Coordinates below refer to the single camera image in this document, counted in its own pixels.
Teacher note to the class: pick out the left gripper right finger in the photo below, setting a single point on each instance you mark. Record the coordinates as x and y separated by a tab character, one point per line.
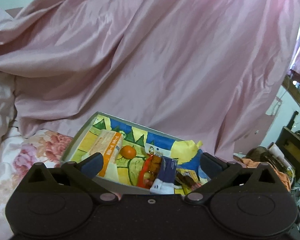
221	174

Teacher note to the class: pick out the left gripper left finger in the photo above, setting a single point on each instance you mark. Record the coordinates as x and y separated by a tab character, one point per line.
82	175

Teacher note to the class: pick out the yellow orange cracker packet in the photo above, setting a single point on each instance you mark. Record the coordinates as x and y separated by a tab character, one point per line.
109	144

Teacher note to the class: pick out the small orange tangerine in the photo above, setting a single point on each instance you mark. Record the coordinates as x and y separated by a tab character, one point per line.
128	152

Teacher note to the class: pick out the blue white snack packet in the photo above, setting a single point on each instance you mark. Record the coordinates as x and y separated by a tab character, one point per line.
164	182

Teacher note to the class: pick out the red snack packet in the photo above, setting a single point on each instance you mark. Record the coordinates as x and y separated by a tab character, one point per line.
149	171

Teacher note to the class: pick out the brown bag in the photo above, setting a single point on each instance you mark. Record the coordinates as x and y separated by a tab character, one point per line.
259	154

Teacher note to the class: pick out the grey cardboard tray box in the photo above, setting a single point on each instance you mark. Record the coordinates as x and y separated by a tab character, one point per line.
110	154

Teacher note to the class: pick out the white paper roll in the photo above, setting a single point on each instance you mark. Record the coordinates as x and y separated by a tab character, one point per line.
278	154

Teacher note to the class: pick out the floral bedsheet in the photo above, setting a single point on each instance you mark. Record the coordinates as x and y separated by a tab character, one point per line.
17	155

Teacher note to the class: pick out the dark wooden cabinet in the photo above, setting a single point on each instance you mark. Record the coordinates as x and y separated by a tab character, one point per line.
289	144

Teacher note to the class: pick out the pink satin curtain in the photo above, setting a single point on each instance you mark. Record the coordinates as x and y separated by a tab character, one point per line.
196	69

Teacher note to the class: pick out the pale pink quilt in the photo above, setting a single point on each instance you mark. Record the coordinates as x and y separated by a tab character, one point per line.
0	104

